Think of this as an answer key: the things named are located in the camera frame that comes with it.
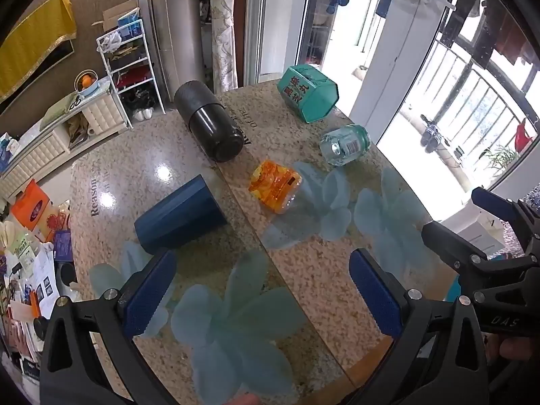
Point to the white shoes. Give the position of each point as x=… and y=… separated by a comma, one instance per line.
x=142, y=114

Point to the orange paper box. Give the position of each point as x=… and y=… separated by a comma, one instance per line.
x=31, y=209

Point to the black cylindrical cup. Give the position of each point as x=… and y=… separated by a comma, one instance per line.
x=211, y=126

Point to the pair of grey slippers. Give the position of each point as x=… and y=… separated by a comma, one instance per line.
x=431, y=135

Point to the yellow cloth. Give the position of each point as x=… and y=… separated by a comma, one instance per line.
x=33, y=46

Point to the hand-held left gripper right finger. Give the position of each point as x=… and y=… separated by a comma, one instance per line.
x=375, y=291

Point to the green potted plant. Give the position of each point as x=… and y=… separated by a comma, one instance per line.
x=500, y=158

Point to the fruit basket with orange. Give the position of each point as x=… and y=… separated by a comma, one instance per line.
x=86, y=82

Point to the white standing air conditioner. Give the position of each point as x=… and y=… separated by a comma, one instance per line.
x=177, y=29

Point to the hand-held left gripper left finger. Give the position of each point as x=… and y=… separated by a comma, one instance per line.
x=147, y=295

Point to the patterned curtain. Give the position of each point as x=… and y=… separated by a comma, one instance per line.
x=223, y=29

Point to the orange plastic container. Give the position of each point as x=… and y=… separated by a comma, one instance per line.
x=274, y=185

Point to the green hexagonal tin box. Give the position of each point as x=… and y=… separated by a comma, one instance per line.
x=308, y=93

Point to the clear glass bottle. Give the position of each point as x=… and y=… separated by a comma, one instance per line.
x=344, y=145

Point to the cardboard box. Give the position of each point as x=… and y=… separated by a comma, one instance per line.
x=114, y=14

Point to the red hanging cloth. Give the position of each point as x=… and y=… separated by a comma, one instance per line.
x=523, y=137

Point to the person's right hand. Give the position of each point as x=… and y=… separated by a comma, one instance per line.
x=512, y=348

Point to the white plastic bag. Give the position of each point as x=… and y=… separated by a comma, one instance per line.
x=110, y=41

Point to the white padded cabinet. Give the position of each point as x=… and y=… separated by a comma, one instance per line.
x=99, y=112

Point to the purple box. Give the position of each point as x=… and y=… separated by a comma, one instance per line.
x=63, y=245

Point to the white metal shelf rack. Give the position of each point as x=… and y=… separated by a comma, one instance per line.
x=130, y=80

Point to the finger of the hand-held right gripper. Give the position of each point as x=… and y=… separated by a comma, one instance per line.
x=447, y=238
x=491, y=202

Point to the dark blue cup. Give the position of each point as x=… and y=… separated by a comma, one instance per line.
x=181, y=219

